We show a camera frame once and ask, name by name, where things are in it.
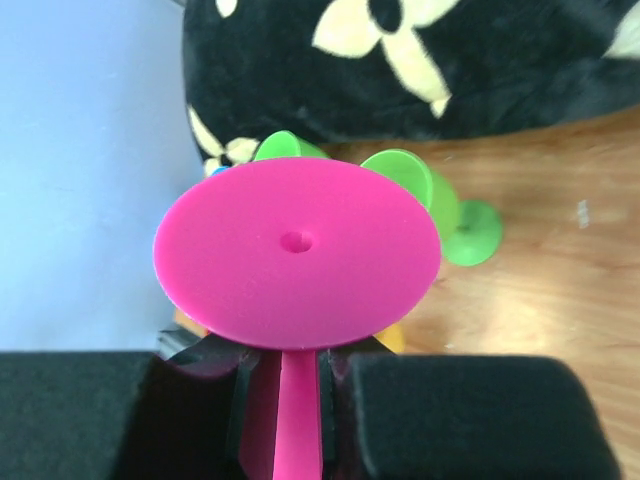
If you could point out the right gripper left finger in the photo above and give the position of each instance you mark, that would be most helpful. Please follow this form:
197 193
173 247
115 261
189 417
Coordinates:
122 415

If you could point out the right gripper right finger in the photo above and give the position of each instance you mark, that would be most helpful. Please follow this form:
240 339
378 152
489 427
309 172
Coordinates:
392 416

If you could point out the yellow wine glass orange base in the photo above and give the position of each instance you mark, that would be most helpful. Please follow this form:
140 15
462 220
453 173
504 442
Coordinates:
392 337

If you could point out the pink base wine glass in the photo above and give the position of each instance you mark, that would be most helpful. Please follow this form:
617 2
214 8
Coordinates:
293 256

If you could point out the green glass yellow base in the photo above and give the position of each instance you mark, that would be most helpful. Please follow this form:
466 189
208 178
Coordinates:
470 231

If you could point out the light green wine glass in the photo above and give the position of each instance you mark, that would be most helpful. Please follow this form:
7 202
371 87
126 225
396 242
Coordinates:
285 144

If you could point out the blue wine glass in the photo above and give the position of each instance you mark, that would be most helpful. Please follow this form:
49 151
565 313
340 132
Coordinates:
218 170

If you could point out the black floral plush pillow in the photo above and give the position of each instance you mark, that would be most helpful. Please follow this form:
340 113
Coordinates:
347 71

